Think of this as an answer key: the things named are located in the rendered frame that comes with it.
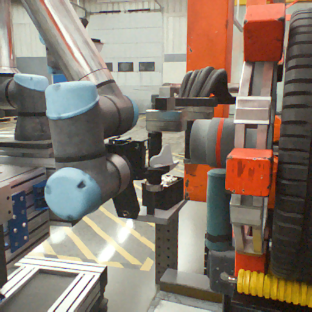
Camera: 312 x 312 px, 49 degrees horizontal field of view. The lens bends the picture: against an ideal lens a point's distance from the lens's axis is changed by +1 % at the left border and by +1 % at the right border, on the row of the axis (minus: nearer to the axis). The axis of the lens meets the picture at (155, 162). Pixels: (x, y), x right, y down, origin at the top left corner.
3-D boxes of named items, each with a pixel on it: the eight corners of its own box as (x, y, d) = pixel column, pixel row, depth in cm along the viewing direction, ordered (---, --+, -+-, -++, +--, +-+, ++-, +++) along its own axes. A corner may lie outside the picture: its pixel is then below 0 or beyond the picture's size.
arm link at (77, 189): (85, 164, 44) (94, 225, 46) (119, 150, 55) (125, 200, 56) (34, 166, 47) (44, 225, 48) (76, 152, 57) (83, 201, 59)
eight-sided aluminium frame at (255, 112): (258, 294, 71) (277, 16, 60) (225, 287, 74) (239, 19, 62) (269, 209, 121) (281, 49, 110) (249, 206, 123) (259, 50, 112)
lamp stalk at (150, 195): (152, 216, 149) (152, 170, 144) (145, 216, 150) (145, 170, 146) (155, 214, 152) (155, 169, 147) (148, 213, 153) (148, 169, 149)
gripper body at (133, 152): (153, 137, 70) (131, 146, 59) (152, 177, 72) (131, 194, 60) (119, 134, 72) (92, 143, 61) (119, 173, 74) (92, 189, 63)
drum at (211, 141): (269, 177, 86) (273, 121, 83) (187, 170, 93) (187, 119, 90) (271, 166, 98) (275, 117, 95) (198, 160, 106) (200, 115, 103)
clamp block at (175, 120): (181, 132, 78) (181, 109, 77) (145, 130, 81) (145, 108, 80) (187, 130, 83) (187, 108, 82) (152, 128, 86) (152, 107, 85)
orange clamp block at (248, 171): (271, 184, 66) (269, 198, 58) (230, 181, 69) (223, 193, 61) (274, 149, 65) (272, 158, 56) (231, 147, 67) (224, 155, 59)
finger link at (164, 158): (187, 142, 74) (153, 147, 69) (186, 169, 75) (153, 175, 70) (178, 141, 76) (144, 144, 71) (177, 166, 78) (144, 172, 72)
